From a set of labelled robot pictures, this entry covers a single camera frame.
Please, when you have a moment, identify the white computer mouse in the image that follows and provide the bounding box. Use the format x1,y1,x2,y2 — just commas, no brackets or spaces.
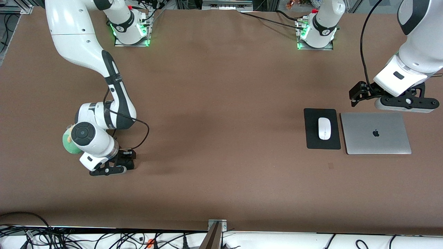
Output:
318,117,332,140

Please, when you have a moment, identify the black mouse pad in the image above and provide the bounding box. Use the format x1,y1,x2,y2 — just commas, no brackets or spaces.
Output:
304,108,342,150

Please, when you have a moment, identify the green dinosaur plush toy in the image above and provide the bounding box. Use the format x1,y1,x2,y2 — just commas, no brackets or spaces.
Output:
62,125,83,155

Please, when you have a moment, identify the silver laptop with logo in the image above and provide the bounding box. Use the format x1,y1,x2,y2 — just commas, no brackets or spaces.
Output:
340,112,412,155

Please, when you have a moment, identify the grey metal box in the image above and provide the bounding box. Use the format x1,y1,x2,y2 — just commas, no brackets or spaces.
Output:
202,0,254,11

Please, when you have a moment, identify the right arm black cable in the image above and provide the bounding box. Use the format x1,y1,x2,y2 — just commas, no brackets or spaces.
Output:
103,87,150,153

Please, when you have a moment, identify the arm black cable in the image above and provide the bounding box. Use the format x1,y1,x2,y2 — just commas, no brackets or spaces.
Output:
360,0,385,95
103,87,150,153

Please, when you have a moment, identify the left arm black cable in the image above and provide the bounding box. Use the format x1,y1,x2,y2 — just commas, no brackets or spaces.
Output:
360,0,385,95

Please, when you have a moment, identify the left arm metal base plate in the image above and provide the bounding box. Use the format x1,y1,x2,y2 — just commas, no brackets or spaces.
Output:
295,17,334,51

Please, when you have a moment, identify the black looped floor cable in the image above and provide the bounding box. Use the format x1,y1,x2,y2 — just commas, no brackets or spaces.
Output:
0,212,52,239

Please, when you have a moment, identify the short black table cable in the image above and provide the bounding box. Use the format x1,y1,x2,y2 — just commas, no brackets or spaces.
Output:
276,10,305,20

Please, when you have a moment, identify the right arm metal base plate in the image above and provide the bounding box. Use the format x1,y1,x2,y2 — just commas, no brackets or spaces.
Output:
114,16,152,47

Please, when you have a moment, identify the metal table clamp bracket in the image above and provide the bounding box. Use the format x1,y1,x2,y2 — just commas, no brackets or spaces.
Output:
200,219,228,249

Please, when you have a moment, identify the long black table cable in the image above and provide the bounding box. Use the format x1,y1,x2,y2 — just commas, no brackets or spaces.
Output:
239,12,305,29

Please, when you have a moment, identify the aluminium frame profile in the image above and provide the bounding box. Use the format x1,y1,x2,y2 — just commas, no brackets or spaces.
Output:
0,0,34,15

